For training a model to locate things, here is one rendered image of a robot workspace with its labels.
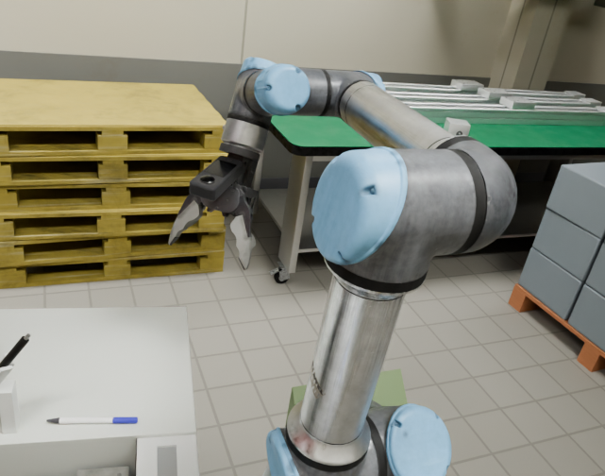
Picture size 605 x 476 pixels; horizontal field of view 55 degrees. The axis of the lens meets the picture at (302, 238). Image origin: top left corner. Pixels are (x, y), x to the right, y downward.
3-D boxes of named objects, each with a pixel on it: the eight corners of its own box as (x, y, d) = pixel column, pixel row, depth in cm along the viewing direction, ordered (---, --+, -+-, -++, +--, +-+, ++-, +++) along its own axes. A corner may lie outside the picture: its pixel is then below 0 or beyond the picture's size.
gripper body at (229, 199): (251, 222, 107) (269, 159, 106) (233, 219, 98) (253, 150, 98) (214, 211, 109) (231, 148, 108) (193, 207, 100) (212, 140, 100)
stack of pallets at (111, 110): (-12, 297, 272) (-36, 127, 233) (-4, 218, 335) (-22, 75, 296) (227, 275, 316) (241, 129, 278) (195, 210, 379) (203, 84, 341)
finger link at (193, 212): (182, 246, 108) (219, 214, 106) (166, 245, 103) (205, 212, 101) (173, 231, 109) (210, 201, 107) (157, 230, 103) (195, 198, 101)
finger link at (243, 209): (260, 234, 100) (243, 186, 101) (257, 233, 98) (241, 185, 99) (235, 243, 101) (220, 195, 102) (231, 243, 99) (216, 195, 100)
